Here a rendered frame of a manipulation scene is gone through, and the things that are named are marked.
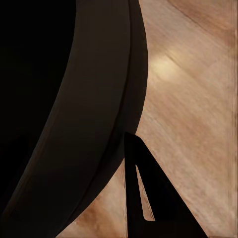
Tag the cauldron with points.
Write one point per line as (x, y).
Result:
(73, 76)

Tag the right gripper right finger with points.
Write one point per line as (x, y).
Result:
(173, 219)

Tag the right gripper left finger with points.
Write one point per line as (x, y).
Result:
(13, 150)

